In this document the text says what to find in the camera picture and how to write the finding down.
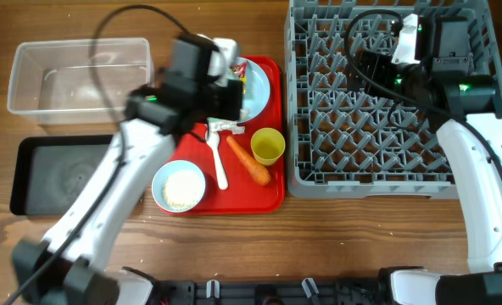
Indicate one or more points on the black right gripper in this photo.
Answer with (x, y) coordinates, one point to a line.
(378, 64)

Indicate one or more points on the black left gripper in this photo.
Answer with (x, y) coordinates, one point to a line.
(225, 91)

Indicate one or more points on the white napkin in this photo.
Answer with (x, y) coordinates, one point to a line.
(218, 125)

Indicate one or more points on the yellow cup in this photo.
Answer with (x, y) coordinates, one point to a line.
(267, 145)

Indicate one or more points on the light blue bowl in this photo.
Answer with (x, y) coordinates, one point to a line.
(163, 173)

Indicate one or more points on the white rice pile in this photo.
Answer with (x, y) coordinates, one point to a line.
(183, 190)

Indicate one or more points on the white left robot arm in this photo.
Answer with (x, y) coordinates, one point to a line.
(68, 265)

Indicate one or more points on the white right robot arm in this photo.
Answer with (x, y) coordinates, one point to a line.
(465, 113)

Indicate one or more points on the grey dishwasher rack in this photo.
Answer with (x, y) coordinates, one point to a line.
(347, 144)

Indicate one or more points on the black waste tray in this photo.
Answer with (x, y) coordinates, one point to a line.
(51, 172)

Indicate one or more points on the white plastic spoon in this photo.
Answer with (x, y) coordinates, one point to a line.
(213, 141)

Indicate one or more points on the red snack wrapper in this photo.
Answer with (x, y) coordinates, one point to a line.
(239, 70)

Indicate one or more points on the light blue plate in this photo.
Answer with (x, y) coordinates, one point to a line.
(257, 90)

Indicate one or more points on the orange carrot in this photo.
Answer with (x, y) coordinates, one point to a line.
(257, 171)

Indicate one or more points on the red serving tray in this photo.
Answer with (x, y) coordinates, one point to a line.
(243, 195)

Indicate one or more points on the clear plastic bin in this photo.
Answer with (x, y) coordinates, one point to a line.
(50, 82)

